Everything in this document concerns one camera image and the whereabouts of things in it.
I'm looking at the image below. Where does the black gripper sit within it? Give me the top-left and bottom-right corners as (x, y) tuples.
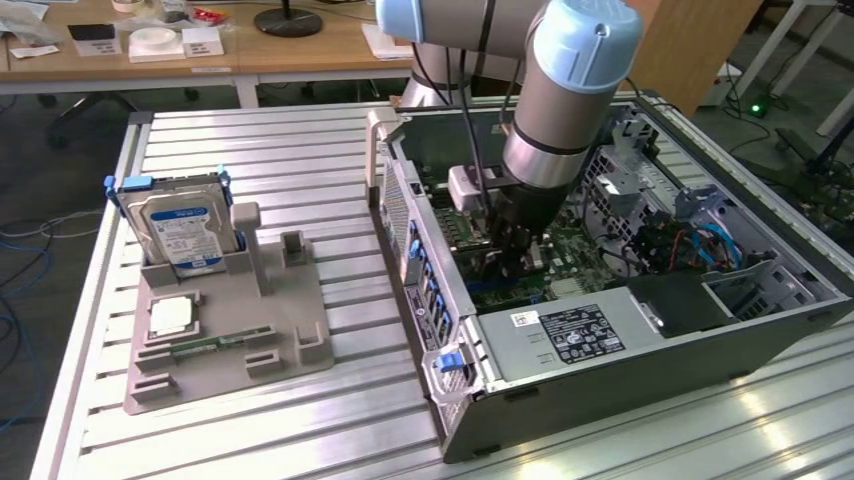
(485, 169), (570, 254)

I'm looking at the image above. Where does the low-profile GPU card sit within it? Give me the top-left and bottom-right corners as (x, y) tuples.
(466, 244), (549, 284)

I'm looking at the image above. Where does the green motherboard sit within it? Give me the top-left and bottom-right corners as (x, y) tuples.
(426, 184), (642, 311)

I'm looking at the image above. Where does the grey power supply unit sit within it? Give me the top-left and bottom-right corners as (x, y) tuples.
(466, 292), (673, 394)

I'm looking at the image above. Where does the black device green light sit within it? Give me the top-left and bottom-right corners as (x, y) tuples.
(737, 92), (780, 121)

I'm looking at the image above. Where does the white paper booklet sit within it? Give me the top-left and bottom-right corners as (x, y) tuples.
(359, 22), (415, 61)

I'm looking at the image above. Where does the wooden cabinet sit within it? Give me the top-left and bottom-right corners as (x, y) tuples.
(626, 0), (766, 116)

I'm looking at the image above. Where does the metal disk bay cage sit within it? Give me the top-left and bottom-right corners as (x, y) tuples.
(673, 184), (840, 326)

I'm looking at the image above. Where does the open grey PC case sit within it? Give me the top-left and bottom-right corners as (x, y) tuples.
(365, 92), (854, 464)

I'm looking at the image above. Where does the grey parts rack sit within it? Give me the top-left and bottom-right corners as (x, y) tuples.
(122, 202), (339, 417)

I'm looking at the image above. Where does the black round lamp base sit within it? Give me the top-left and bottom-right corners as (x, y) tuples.
(253, 0), (326, 37)

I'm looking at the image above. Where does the hard disk in blue caddy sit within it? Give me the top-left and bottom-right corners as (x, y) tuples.
(103, 167), (250, 279)

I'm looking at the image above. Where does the green RAM stick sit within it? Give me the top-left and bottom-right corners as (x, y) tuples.
(171, 332), (253, 357)

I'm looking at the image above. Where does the silver CPU chip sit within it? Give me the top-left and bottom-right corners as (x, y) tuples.
(147, 297), (201, 335)

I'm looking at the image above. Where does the white box with label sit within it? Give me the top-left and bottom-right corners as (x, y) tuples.
(181, 27), (226, 59)

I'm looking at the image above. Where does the white box with tape roll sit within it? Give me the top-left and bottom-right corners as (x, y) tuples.
(126, 27), (189, 65)

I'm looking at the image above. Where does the white box black top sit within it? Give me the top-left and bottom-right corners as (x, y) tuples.
(66, 23), (123, 57)

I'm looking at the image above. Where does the clear plastic bag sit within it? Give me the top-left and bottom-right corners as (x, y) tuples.
(0, 12), (66, 44)

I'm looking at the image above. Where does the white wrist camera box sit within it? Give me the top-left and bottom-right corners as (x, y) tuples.
(447, 166), (493, 216)

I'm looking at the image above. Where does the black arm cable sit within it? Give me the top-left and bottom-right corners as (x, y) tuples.
(457, 47), (486, 174)

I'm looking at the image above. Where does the blue wire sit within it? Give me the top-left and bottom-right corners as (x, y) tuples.
(693, 219), (746, 274)

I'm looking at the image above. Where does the white table frame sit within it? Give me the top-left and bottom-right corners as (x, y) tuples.
(730, 0), (854, 136)

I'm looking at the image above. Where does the wooden desk white frame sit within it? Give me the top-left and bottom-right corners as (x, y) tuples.
(0, 0), (429, 109)

